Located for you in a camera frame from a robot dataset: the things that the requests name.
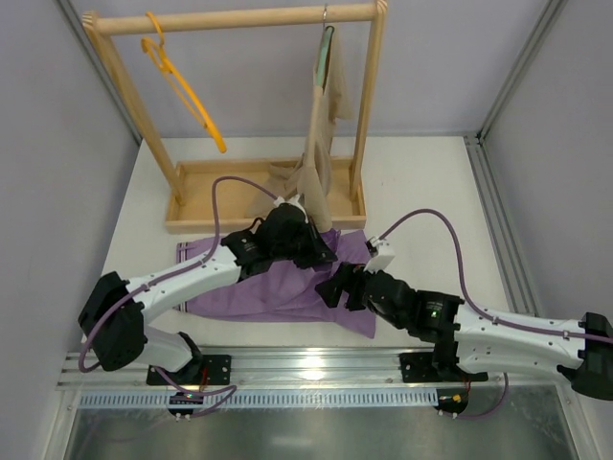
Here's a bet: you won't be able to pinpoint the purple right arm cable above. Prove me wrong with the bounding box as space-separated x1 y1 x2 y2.
377 207 613 422

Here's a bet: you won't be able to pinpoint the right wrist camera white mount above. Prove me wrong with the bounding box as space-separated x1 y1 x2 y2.
365 237 396 273

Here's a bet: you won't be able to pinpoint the aluminium mounting rail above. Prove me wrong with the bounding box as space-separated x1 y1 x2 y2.
57 343 580 385

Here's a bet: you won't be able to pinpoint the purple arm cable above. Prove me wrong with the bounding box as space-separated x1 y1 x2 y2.
377 207 613 422
78 176 288 420

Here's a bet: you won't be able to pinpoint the left aluminium frame post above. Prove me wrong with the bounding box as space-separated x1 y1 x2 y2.
52 0 143 146

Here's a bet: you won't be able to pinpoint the aluminium frame post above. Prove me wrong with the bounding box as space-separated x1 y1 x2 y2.
476 0 567 143
52 0 143 146

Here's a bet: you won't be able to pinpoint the slotted grey cable duct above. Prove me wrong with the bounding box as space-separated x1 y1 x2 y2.
78 387 439 410

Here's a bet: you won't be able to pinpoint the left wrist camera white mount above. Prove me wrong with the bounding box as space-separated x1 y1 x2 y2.
273 194 309 223

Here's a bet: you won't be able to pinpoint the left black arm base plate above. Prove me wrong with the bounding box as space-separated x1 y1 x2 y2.
163 354 232 386

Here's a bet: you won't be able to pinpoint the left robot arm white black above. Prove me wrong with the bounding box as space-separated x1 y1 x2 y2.
78 202 336 381

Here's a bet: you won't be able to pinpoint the right aluminium frame post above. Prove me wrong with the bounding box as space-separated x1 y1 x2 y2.
476 0 567 143

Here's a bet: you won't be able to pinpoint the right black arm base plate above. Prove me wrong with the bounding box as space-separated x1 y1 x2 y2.
398 351 488 383

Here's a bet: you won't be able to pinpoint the orange plastic hanger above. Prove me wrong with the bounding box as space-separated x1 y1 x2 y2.
141 11 227 153

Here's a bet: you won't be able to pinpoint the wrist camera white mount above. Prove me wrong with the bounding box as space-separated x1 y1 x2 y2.
365 237 396 273
273 194 309 223

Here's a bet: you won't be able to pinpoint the beige trousers on hanger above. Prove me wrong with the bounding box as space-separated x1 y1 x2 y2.
263 25 352 233

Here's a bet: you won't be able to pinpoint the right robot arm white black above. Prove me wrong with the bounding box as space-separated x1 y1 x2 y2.
315 264 612 401

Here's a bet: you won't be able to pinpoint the purple trousers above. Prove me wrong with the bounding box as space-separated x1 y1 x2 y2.
176 229 376 339

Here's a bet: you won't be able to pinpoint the wooden clothes rack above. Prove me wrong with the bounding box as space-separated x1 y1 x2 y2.
82 1 388 235

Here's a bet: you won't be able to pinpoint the green hanger with metal hook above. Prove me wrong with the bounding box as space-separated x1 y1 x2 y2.
314 5 335 90

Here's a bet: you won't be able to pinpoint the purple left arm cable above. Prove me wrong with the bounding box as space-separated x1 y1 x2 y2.
78 176 288 420

